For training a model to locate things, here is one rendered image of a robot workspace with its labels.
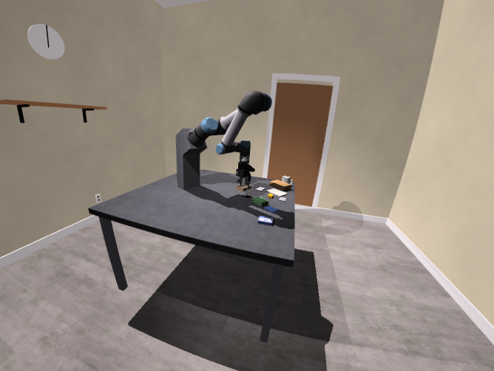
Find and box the white mug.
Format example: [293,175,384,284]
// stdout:
[282,176,293,185]

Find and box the green rectangular box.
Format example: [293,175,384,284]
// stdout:
[253,197,268,207]

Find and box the wooden ball-in-hole puzzle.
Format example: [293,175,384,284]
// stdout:
[236,184,251,191]

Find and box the blue flat square pad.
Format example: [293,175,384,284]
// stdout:
[264,206,279,213]

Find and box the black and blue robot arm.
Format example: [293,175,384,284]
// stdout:
[187,91,272,162]

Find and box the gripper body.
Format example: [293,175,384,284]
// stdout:
[236,161,250,177]

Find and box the light brown wooden box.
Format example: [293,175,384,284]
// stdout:
[269,180,291,191]

